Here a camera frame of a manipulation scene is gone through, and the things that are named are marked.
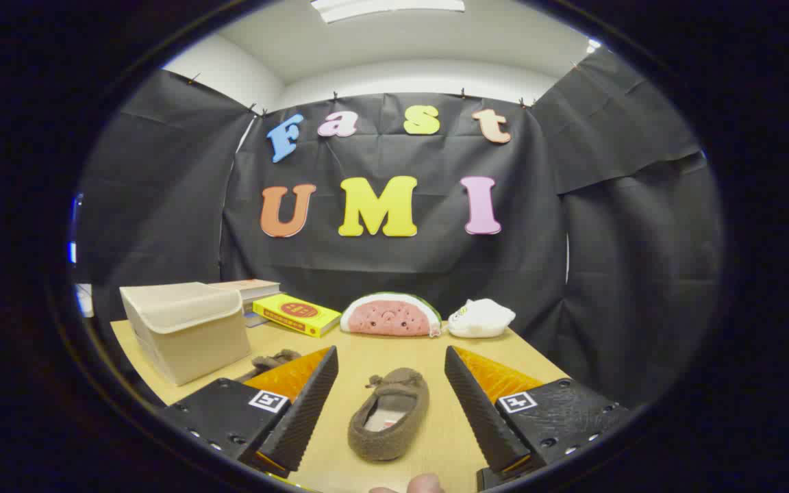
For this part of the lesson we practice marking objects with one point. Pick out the yellow book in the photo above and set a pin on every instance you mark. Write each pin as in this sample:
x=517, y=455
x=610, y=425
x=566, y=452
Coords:
x=295, y=311

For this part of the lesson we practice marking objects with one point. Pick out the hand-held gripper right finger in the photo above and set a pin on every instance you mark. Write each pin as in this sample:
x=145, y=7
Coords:
x=480, y=411

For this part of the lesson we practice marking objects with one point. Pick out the ceiling light panel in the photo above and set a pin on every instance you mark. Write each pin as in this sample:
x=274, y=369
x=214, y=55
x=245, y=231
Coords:
x=387, y=7

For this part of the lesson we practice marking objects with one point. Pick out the beige fabric storage box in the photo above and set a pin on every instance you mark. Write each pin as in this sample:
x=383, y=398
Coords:
x=189, y=342

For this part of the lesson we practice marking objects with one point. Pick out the watermelon slice plush toy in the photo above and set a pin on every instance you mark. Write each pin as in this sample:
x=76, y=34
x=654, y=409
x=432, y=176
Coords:
x=387, y=318

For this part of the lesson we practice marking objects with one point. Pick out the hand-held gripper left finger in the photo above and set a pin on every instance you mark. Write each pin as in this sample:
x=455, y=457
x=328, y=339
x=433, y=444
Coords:
x=305, y=411

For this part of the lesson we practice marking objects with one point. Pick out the white plush toy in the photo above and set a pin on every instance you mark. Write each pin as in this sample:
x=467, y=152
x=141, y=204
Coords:
x=480, y=318

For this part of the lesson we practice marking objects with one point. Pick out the brown fuzzy shoe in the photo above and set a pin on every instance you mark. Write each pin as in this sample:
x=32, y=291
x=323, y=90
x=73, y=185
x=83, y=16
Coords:
x=272, y=360
x=414, y=404

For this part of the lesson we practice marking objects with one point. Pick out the black backdrop cloth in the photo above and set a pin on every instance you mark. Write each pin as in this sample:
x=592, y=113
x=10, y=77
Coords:
x=394, y=274

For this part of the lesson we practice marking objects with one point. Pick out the beige cover book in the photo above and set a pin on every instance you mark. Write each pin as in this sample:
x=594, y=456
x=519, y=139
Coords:
x=251, y=286

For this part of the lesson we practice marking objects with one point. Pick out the blue book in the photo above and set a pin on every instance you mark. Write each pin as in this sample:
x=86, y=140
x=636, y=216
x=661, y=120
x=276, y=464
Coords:
x=255, y=319

